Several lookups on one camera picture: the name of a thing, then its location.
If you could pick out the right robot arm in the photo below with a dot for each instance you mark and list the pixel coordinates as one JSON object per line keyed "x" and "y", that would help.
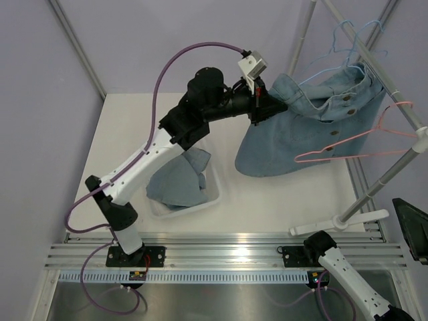
{"x": 320, "y": 250}

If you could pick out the denim skirt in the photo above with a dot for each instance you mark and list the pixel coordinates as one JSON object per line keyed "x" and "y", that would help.
{"x": 181, "y": 182}
{"x": 345, "y": 104}

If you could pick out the pink wire hanger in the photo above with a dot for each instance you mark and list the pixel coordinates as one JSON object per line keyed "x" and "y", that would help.
{"x": 350, "y": 148}

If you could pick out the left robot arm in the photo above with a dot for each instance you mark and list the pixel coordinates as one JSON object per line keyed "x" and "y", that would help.
{"x": 207, "y": 99}

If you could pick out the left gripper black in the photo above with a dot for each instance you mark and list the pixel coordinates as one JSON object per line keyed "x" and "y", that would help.
{"x": 264, "y": 105}

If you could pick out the slotted cable duct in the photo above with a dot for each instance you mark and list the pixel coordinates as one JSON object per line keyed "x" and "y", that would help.
{"x": 185, "y": 277}

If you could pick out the aluminium mounting rail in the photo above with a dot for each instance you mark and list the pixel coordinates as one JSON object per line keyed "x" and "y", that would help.
{"x": 228, "y": 251}

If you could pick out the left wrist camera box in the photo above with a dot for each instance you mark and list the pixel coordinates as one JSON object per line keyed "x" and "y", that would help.
{"x": 251, "y": 65}

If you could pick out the white plastic basket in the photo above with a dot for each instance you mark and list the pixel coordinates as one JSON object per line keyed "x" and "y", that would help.
{"x": 161, "y": 211}

